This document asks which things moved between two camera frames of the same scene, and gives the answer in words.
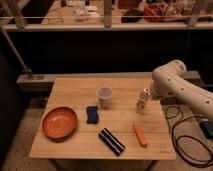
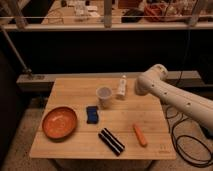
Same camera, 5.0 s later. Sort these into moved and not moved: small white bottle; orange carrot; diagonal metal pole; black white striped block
Moved: small white bottle
Not moved: orange carrot; black white striped block; diagonal metal pole
